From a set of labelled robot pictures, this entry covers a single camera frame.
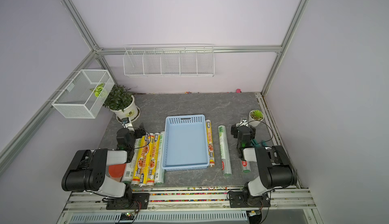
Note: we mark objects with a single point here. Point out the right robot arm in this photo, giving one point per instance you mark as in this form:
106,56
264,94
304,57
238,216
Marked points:
273,164

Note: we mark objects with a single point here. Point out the white wire side basket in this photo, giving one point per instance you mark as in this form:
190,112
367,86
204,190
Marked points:
85,94

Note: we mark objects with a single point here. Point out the small potted succulent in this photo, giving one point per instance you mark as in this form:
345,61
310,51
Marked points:
255,118

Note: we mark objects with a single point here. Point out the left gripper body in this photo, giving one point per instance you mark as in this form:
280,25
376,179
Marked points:
137,132

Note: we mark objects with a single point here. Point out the large potted green plant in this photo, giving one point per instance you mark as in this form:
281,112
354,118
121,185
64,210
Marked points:
122,103

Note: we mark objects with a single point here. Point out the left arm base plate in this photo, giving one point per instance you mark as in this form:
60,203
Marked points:
138,201

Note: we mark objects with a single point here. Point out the white wire wall shelf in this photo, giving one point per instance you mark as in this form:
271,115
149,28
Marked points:
169,60

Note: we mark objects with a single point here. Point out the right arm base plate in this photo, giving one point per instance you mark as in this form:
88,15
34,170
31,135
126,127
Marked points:
241,199

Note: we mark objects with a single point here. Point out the teal rubber glove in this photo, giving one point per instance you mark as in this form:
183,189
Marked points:
255,144

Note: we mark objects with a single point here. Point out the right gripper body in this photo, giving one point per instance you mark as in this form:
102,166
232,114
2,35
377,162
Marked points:
243,129

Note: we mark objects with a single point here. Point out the red rubber glove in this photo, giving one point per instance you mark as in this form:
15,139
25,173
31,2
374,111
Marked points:
116,172

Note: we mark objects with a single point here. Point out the light blue plastic basket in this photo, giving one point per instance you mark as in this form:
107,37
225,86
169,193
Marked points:
185,145

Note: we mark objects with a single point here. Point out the white green plastic wrap roll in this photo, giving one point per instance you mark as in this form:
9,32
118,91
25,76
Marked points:
159,178
224,151
245,167

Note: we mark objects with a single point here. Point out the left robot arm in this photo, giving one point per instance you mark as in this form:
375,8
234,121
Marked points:
87,170

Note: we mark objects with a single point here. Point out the yellow plastic wrap roll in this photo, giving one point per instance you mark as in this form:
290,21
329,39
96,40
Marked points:
142,151
151,173
146,163
210,143

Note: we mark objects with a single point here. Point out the green circuit board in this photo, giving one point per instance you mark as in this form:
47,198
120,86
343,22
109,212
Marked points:
127,216

